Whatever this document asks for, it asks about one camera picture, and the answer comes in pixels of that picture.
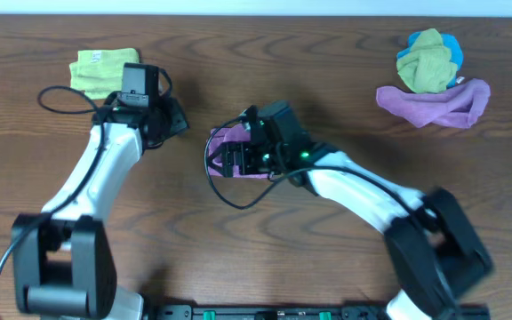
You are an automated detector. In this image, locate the purple microfiber cloth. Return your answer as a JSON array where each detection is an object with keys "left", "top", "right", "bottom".
[{"left": 208, "top": 124, "right": 268, "bottom": 180}]

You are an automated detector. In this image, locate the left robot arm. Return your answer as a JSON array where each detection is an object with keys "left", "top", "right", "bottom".
[{"left": 6, "top": 95, "right": 188, "bottom": 319}]

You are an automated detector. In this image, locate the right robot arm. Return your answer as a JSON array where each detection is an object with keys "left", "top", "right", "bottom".
[{"left": 204, "top": 136, "right": 493, "bottom": 319}]

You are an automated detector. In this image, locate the folded green cloth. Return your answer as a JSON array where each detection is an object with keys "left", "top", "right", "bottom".
[{"left": 69, "top": 48, "right": 140, "bottom": 100}]

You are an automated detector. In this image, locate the olive green crumpled cloth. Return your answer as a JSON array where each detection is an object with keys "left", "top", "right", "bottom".
[{"left": 396, "top": 28, "right": 460, "bottom": 95}]

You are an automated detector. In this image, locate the blue cloth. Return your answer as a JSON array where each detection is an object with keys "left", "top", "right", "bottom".
[{"left": 396, "top": 31, "right": 465, "bottom": 89}]

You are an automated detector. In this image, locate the left black cable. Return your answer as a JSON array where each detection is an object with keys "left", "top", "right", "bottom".
[{"left": 0, "top": 66, "right": 175, "bottom": 320}]

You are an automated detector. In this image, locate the black cable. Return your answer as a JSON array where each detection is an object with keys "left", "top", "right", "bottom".
[
  {"left": 0, "top": 66, "right": 175, "bottom": 320},
  {"left": 203, "top": 116, "right": 457, "bottom": 312}
]

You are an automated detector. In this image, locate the right black cable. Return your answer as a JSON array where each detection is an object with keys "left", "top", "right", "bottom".
[{"left": 203, "top": 116, "right": 457, "bottom": 312}]

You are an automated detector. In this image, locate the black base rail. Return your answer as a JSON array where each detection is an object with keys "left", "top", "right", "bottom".
[{"left": 148, "top": 303, "right": 492, "bottom": 320}]

